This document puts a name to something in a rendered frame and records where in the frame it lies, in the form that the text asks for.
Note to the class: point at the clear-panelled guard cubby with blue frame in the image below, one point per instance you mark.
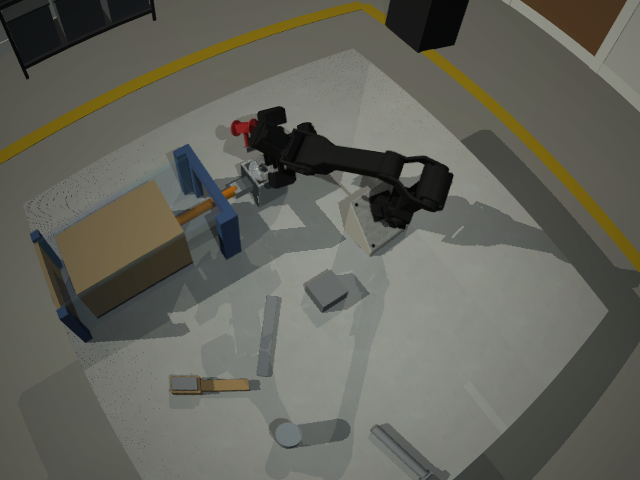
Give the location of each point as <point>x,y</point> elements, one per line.
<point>131,243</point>

